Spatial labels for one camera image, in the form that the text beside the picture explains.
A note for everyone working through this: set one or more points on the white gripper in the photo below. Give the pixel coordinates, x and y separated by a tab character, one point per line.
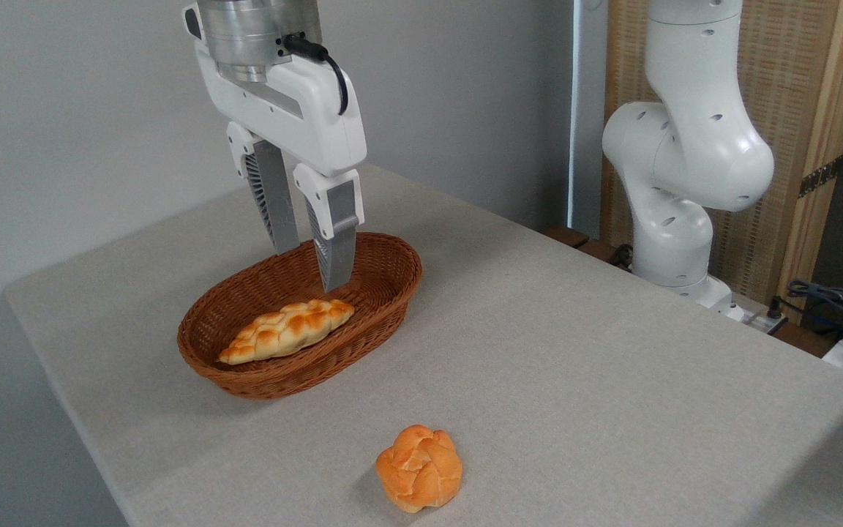
304	110

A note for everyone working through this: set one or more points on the long braided bread loaf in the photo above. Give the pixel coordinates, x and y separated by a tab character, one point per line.
286	331

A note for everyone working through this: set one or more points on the black knob beside robot base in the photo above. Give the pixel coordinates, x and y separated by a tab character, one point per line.
620	255

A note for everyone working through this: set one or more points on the brown wicker oval basket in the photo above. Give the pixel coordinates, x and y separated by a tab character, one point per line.
377	278

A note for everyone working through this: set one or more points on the round orange bread roll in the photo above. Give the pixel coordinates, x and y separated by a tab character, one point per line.
420	472

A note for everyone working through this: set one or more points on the brown wooden block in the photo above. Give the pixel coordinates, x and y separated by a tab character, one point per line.
566	236

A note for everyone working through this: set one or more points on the woven wooden folding screen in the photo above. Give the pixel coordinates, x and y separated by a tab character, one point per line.
787	88

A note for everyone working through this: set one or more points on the metal screen hinge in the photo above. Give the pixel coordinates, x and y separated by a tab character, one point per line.
820	176

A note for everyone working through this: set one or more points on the white vertical frame post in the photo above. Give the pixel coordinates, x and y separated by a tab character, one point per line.
586	110

